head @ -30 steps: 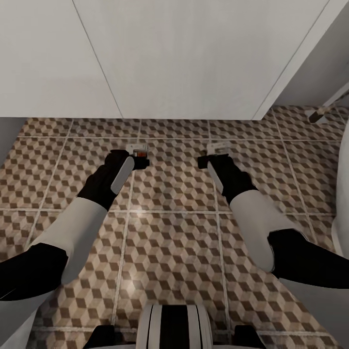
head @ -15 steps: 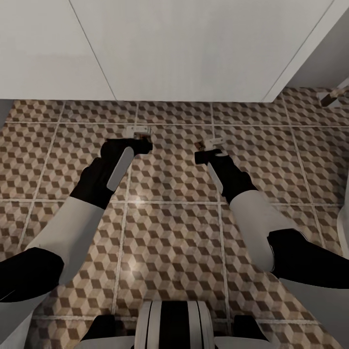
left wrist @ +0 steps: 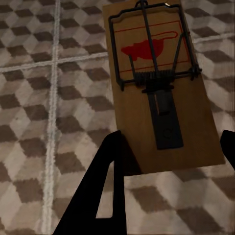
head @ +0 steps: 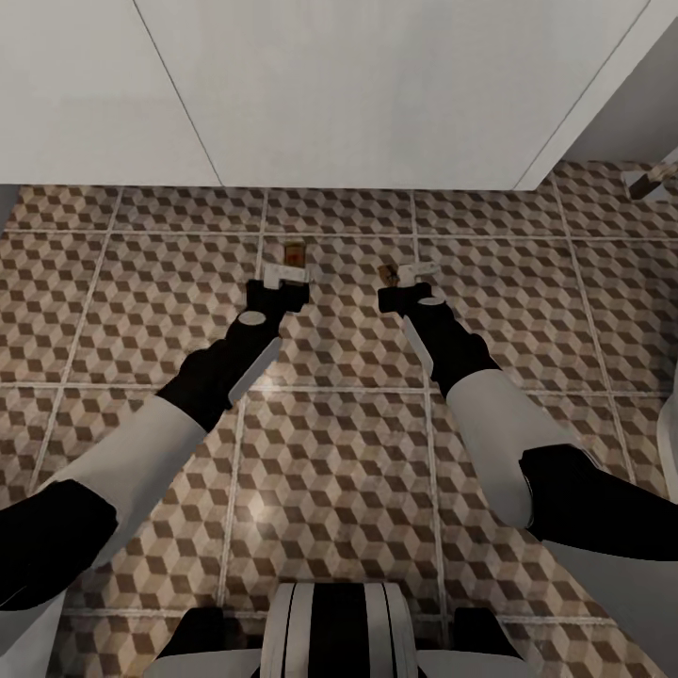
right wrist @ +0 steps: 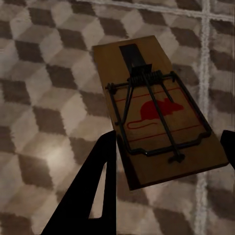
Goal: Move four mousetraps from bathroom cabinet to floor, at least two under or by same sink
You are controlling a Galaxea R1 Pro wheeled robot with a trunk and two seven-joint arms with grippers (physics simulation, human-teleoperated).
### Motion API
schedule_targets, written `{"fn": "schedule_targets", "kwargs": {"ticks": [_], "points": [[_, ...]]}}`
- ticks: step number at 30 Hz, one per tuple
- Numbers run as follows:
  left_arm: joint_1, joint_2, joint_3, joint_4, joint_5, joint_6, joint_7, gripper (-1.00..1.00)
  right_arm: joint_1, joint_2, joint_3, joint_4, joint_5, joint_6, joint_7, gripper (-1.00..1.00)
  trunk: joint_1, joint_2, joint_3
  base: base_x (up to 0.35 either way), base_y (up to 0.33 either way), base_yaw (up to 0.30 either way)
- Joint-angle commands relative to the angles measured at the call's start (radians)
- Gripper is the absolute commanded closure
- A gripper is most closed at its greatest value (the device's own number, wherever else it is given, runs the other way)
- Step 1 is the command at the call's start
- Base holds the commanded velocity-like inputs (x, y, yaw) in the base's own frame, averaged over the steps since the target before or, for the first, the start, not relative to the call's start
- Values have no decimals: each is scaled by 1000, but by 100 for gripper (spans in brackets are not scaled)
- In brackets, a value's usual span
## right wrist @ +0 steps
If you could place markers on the mousetrap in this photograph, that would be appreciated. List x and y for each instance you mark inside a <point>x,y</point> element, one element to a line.
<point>161,133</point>

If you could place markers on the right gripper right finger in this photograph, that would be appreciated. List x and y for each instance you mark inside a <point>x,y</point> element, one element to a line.
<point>228,143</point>

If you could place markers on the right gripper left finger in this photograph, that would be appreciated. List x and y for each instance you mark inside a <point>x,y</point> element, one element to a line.
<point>71,217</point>

